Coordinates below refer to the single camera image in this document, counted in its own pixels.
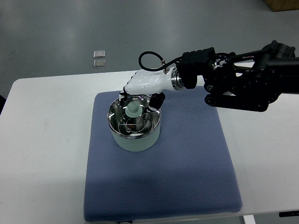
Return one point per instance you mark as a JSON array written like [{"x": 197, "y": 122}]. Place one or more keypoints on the upper metal floor plate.
[{"x": 99, "y": 54}]

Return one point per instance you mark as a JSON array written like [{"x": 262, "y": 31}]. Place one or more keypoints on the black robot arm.
[{"x": 249, "y": 81}]

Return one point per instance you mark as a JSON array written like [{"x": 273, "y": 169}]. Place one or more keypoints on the green steel pot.
[{"x": 137, "y": 145}]

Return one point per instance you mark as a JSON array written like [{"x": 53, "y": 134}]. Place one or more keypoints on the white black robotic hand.
[{"x": 148, "y": 83}]

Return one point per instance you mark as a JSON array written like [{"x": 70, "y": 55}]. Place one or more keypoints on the brown cardboard box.
[{"x": 282, "y": 5}]

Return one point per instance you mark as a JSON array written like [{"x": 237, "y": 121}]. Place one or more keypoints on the wire steaming rack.
[{"x": 134, "y": 126}]

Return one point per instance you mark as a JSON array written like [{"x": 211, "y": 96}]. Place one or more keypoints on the glass lid with green knob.
[{"x": 133, "y": 107}]

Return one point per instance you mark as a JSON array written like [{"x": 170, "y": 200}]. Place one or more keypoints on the blue quilted mat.
[{"x": 188, "y": 171}]

